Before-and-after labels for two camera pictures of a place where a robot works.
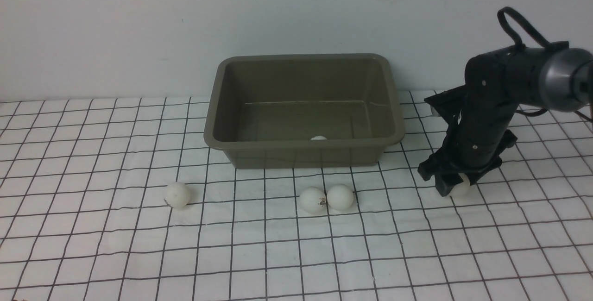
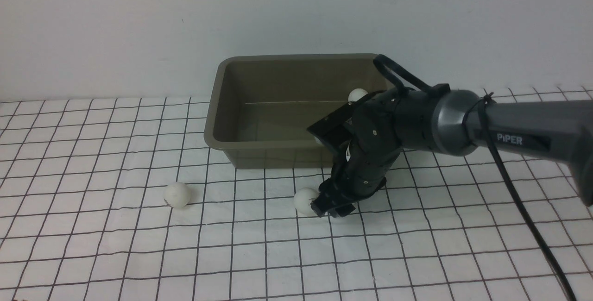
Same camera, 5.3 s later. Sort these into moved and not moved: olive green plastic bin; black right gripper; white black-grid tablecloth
Moved: black right gripper
Not moved: white black-grid tablecloth; olive green plastic bin
